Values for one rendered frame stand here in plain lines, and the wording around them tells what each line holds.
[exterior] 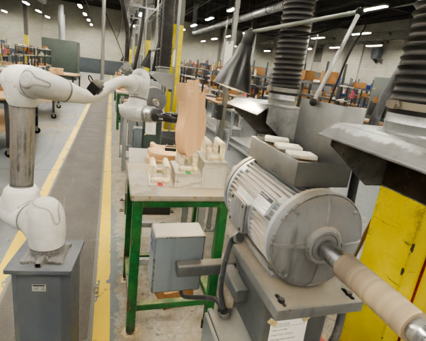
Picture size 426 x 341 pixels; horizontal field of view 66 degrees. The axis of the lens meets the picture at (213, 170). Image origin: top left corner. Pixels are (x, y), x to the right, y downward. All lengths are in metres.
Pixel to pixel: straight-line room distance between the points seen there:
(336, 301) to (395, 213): 1.04
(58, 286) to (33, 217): 0.33
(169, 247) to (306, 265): 0.42
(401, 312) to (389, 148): 0.27
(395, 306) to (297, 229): 0.25
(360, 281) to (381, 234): 1.25
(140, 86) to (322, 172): 1.30
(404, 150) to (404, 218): 1.26
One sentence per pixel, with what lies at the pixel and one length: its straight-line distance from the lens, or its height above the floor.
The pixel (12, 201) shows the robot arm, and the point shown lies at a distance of 1.77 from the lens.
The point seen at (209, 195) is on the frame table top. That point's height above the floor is 0.93.
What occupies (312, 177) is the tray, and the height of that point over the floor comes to 1.40.
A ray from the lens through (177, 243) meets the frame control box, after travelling 1.04.
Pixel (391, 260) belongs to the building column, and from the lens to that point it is 1.93.
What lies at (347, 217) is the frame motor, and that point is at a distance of 0.85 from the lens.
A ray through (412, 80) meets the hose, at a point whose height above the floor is 1.64.
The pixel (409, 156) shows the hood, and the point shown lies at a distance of 0.59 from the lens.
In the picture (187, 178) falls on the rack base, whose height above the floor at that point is 0.99.
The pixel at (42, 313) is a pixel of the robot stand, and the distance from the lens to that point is 1.82.
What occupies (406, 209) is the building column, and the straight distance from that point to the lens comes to 1.84.
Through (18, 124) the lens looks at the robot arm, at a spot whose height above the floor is 1.28.
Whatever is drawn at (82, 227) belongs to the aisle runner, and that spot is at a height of 0.00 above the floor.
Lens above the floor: 1.61
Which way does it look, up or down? 17 degrees down
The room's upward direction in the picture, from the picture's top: 7 degrees clockwise
